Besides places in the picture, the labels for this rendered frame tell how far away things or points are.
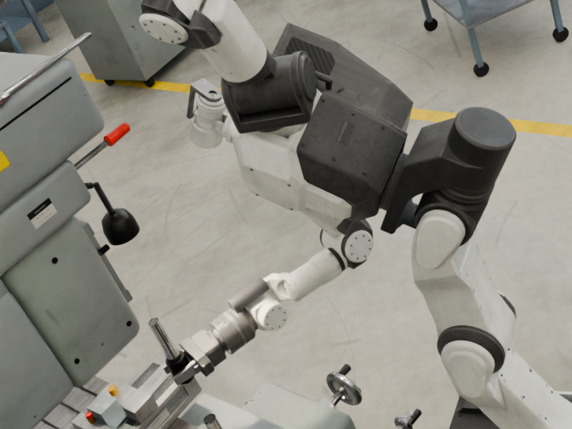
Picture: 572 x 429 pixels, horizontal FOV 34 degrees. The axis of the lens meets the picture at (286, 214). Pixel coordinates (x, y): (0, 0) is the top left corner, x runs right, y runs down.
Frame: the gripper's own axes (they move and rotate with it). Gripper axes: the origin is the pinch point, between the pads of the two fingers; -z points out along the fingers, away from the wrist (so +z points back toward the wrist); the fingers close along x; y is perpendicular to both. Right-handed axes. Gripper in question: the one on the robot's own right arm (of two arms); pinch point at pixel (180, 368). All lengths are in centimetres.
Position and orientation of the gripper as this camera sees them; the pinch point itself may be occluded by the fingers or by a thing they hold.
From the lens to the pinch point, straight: 211.7
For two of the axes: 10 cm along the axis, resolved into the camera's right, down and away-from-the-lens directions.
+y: 3.5, 7.7, 5.3
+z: 7.8, -5.5, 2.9
